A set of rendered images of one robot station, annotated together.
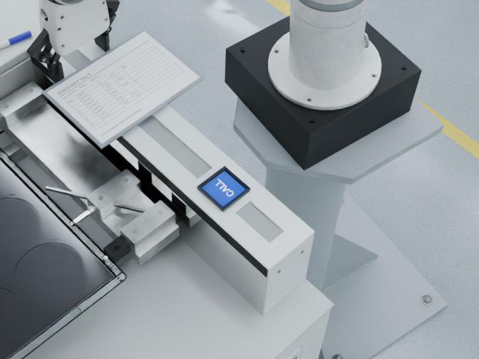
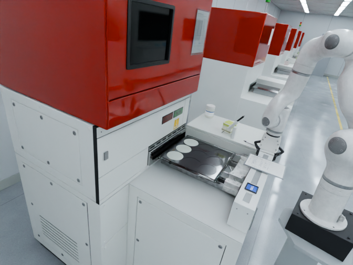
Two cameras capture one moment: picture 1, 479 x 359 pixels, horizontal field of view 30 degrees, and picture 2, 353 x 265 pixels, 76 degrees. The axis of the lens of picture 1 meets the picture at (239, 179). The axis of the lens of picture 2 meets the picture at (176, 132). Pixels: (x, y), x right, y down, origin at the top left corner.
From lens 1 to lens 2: 0.81 m
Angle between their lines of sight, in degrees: 59
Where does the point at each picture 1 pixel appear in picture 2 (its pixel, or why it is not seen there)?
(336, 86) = (316, 215)
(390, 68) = (343, 233)
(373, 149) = (313, 250)
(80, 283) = (208, 174)
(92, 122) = (249, 161)
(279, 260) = (238, 203)
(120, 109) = (257, 165)
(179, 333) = (209, 205)
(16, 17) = not seen: hidden behind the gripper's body
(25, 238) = (213, 164)
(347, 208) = not seen: outside the picture
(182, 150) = (256, 179)
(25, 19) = not seen: hidden behind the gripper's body
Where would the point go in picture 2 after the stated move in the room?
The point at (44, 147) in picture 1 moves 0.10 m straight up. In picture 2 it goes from (240, 165) to (244, 151)
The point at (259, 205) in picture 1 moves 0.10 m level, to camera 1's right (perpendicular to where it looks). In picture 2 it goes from (252, 196) to (265, 213)
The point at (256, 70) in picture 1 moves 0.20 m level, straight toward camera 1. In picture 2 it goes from (302, 197) to (267, 200)
